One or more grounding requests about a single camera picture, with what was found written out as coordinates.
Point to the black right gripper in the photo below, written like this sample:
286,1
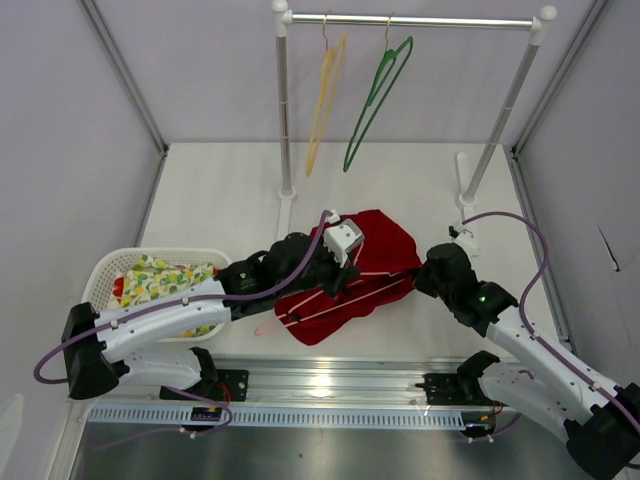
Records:
420,280

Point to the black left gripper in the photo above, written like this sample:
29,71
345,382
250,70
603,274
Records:
340,276

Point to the red skirt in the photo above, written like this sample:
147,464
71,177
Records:
380,250

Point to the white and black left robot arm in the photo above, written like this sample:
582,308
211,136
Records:
104,349

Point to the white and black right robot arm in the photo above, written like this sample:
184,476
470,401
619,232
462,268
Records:
594,417

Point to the yellow hanger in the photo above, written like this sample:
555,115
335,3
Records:
331,71

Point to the green hanger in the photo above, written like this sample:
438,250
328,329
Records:
390,67

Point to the lemon print cloth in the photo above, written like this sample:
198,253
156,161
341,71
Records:
152,277

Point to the white plastic laundry basket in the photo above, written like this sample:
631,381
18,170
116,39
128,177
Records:
100,270

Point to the white metal clothes rack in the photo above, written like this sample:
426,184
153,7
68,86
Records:
469,183

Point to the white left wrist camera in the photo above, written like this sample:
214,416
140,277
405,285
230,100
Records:
341,237

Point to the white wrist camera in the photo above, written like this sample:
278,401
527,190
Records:
465,239
341,237

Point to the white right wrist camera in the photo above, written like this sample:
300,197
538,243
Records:
465,239

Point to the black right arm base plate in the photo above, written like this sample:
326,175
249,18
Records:
445,389

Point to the aluminium mounting rail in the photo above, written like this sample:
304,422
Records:
271,381

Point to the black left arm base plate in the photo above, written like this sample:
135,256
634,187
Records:
232,385

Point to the white slotted cable duct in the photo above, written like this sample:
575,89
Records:
248,416

